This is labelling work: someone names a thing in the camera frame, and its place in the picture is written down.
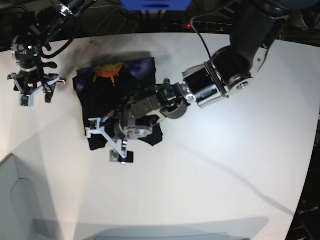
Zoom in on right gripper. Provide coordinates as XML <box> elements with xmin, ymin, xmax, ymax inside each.
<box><xmin>7</xmin><ymin>71</ymin><xmax>67</xmax><ymax>103</ymax></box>

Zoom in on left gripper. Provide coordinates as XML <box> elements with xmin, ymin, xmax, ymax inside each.
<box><xmin>84</xmin><ymin>117</ymin><xmax>154</xmax><ymax>165</ymax></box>

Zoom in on black T-shirt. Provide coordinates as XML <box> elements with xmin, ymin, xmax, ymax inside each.
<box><xmin>72</xmin><ymin>57</ymin><xmax>165</xmax><ymax>152</ymax></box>

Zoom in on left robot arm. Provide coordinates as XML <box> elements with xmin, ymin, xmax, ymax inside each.
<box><xmin>85</xmin><ymin>0</ymin><xmax>317</xmax><ymax>164</ymax></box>

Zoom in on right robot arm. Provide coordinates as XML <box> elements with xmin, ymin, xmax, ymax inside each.
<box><xmin>7</xmin><ymin>0</ymin><xmax>95</xmax><ymax>107</ymax></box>

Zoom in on grey bin at table corner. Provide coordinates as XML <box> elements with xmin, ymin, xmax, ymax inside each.
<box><xmin>0</xmin><ymin>152</ymin><xmax>61</xmax><ymax>240</ymax></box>

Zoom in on blue plastic box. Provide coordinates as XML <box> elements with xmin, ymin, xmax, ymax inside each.
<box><xmin>120</xmin><ymin>0</ymin><xmax>192</xmax><ymax>11</ymax></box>

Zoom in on black power strip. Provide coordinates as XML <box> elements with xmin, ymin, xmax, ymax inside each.
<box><xmin>167</xmin><ymin>21</ymin><xmax>233</xmax><ymax>35</ymax></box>

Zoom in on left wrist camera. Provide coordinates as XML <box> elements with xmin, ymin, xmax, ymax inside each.
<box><xmin>109</xmin><ymin>149</ymin><xmax>120</xmax><ymax>163</ymax></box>

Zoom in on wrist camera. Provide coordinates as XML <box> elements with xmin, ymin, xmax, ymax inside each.
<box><xmin>18</xmin><ymin>94</ymin><xmax>34</xmax><ymax>107</ymax></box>
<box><xmin>109</xmin><ymin>149</ymin><xmax>120</xmax><ymax>163</ymax></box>

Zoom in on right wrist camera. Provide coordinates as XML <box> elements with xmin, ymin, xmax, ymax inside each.
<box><xmin>18</xmin><ymin>94</ymin><xmax>34</xmax><ymax>107</ymax></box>

